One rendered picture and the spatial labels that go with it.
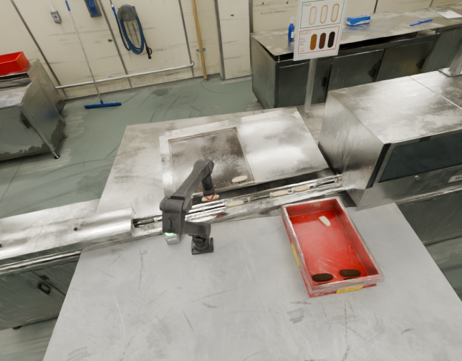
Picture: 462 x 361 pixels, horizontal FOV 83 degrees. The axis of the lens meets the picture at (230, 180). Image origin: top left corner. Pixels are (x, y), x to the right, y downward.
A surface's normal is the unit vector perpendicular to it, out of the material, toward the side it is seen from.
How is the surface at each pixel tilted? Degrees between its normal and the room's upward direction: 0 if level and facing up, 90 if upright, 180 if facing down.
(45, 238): 0
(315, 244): 0
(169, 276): 0
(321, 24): 90
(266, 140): 10
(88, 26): 90
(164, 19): 90
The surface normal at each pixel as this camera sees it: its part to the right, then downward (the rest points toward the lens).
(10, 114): 0.21, 0.69
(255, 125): -0.04, -0.57
